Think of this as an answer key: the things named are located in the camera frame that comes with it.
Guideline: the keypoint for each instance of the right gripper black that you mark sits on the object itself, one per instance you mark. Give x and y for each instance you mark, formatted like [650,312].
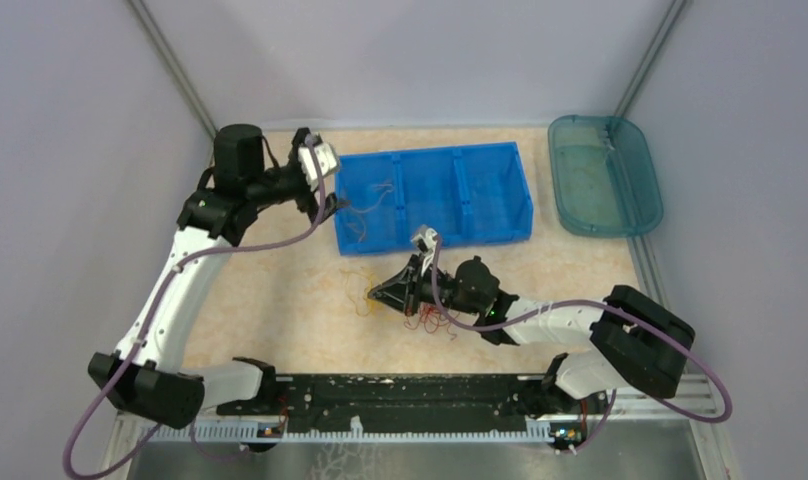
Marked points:
[413,279]

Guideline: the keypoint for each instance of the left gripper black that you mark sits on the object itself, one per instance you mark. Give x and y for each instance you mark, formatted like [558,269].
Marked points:
[309,203]

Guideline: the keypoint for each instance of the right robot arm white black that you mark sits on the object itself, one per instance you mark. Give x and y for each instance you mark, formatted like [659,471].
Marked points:
[624,339]

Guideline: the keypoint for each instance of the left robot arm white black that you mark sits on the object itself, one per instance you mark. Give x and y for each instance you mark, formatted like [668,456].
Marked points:
[143,374]

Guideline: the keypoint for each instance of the blue three-compartment plastic bin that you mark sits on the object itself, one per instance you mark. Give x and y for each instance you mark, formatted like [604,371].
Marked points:
[471,194]

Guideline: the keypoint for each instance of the teal translucent plastic tray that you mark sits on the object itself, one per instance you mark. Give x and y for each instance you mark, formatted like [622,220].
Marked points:
[604,180]

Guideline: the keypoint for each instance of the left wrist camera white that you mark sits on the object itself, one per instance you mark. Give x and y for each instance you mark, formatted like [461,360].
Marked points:
[318,160]

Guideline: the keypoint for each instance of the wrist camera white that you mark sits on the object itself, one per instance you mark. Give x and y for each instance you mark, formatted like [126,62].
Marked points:
[318,160]
[425,239]

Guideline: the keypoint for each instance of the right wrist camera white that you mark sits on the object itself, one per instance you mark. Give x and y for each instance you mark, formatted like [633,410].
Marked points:
[425,239]

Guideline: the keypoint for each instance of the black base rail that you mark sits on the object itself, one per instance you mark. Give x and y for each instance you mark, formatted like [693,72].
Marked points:
[405,403]

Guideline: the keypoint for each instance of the white slotted cable duct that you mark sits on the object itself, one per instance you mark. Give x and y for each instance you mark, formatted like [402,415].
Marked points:
[253,432]

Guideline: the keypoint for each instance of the aluminium frame post left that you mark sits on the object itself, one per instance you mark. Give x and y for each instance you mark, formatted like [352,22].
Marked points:
[171,63]

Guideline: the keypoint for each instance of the aluminium frame post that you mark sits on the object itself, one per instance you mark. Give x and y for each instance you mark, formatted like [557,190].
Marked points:
[171,63]
[664,31]

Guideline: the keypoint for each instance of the aluminium frame post right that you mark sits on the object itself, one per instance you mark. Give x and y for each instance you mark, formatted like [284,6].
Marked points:
[664,31]

